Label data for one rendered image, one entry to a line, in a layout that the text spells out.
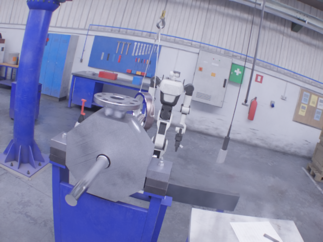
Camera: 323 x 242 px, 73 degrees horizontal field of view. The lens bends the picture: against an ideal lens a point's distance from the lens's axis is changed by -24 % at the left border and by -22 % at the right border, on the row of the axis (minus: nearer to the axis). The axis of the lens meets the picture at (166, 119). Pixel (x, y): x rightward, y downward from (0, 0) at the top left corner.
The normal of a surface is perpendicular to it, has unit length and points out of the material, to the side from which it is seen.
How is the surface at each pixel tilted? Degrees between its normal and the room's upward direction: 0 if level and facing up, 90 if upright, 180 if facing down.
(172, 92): 90
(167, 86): 90
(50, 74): 90
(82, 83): 90
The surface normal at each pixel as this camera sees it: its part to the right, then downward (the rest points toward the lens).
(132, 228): -0.10, 0.22
